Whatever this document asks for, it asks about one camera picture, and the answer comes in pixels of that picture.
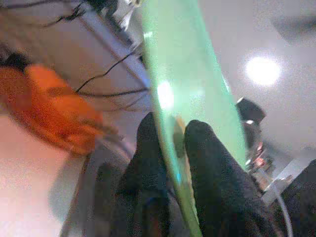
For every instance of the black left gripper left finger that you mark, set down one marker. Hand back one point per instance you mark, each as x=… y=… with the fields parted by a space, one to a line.
x=145 y=172

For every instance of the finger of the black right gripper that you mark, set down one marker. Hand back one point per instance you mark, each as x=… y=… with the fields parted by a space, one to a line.
x=250 y=109

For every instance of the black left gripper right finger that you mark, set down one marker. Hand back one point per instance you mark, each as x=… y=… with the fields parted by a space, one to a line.
x=222 y=187

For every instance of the light green plate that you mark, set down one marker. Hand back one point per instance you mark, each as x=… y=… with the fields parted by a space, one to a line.
x=182 y=61

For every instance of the round ceiling light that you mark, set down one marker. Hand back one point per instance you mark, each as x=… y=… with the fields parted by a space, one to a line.
x=263 y=70

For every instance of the stainless steel sink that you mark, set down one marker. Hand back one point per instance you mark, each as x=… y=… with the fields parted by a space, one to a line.
x=74 y=202

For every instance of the orange bowl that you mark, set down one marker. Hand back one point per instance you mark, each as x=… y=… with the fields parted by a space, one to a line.
x=49 y=91

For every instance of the orange plate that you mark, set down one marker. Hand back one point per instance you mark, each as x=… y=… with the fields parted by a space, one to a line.
x=14 y=103

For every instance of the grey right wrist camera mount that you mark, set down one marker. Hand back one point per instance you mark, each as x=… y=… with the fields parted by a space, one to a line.
x=284 y=177

